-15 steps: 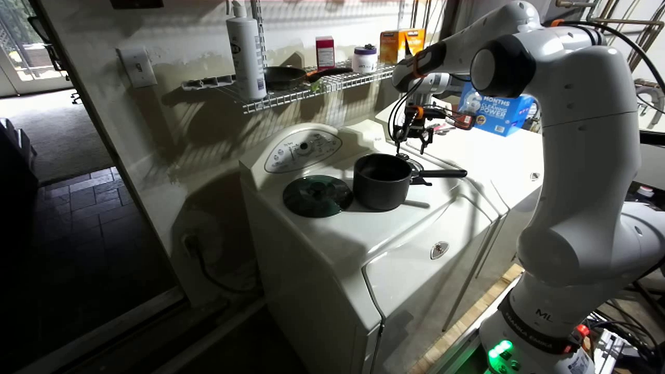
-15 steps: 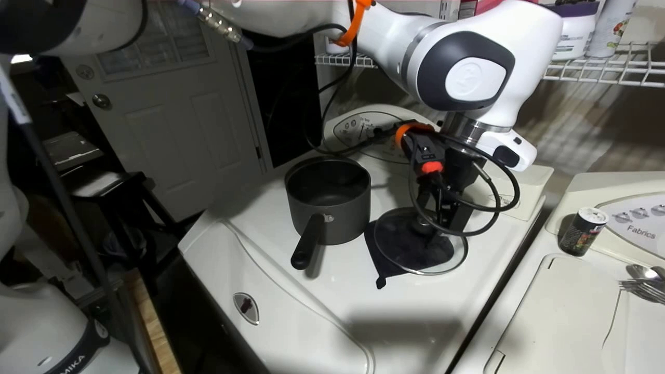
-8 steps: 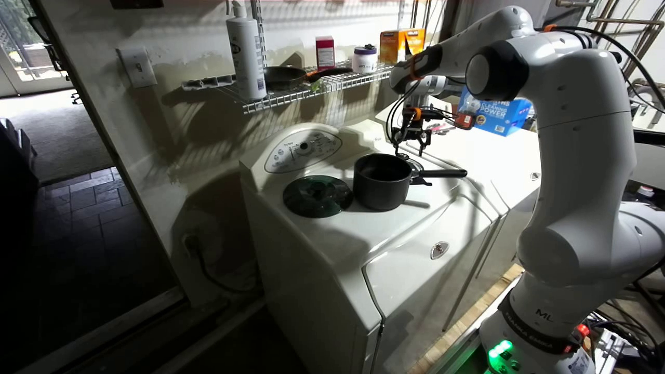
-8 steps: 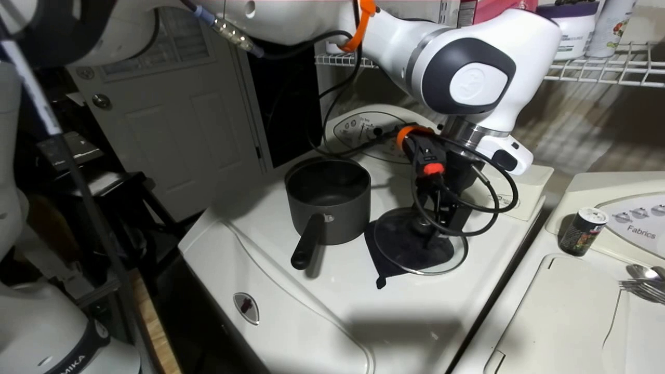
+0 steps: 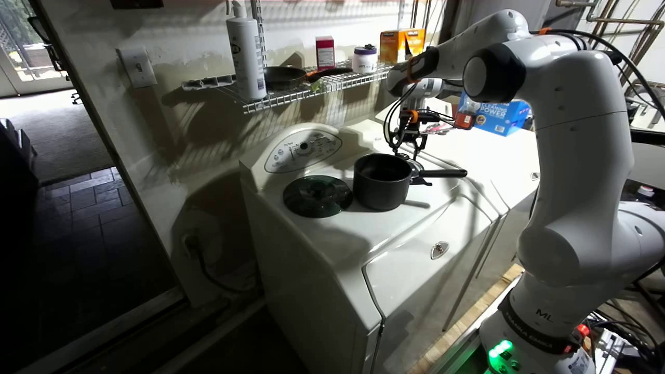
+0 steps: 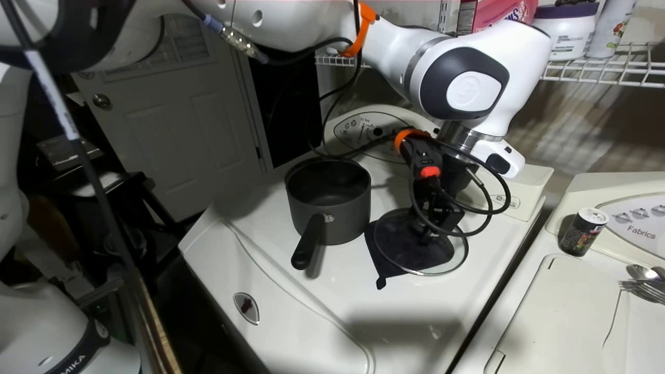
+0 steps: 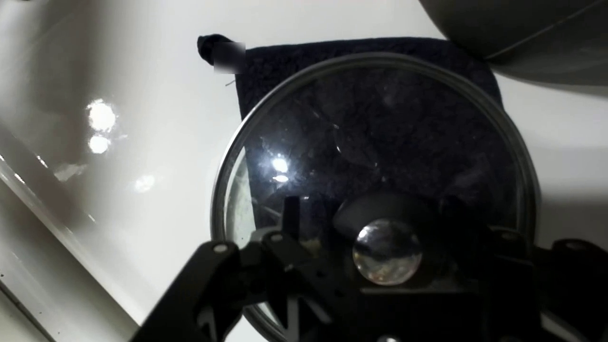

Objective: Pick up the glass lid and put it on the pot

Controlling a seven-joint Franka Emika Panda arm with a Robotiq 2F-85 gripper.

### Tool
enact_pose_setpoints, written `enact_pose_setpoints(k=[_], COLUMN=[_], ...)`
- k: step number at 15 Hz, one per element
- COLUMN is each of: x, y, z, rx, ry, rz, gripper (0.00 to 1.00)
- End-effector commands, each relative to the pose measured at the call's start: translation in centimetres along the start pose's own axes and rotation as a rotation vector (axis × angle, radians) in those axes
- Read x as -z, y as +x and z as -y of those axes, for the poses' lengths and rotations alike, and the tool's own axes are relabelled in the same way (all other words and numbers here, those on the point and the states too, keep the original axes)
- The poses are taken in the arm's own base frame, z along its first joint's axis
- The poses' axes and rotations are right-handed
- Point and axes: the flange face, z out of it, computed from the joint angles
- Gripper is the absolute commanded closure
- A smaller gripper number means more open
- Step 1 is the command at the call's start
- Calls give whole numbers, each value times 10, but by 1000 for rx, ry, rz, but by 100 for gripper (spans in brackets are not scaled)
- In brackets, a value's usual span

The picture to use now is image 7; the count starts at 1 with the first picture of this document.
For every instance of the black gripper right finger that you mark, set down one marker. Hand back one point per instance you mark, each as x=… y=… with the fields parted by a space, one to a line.
x=571 y=285

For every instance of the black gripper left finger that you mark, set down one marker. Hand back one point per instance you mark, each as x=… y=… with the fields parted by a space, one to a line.
x=215 y=285

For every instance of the round glass lid with knob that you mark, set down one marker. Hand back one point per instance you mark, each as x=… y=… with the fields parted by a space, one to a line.
x=381 y=125

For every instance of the dark cloth pot holder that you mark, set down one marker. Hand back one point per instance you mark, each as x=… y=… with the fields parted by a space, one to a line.
x=267 y=66

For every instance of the white washing machine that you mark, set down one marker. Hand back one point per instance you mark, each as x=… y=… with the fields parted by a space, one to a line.
x=158 y=76

